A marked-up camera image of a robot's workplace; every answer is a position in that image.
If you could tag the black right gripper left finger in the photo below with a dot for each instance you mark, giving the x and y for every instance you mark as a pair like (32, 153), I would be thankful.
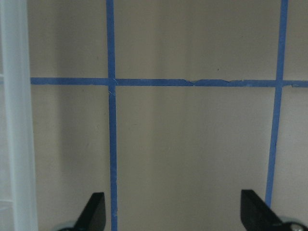
(92, 217)

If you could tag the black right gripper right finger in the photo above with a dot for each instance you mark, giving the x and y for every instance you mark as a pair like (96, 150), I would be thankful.
(257, 216)

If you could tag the clear plastic box lid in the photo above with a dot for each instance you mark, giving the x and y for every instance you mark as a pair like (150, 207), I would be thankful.
(18, 211)

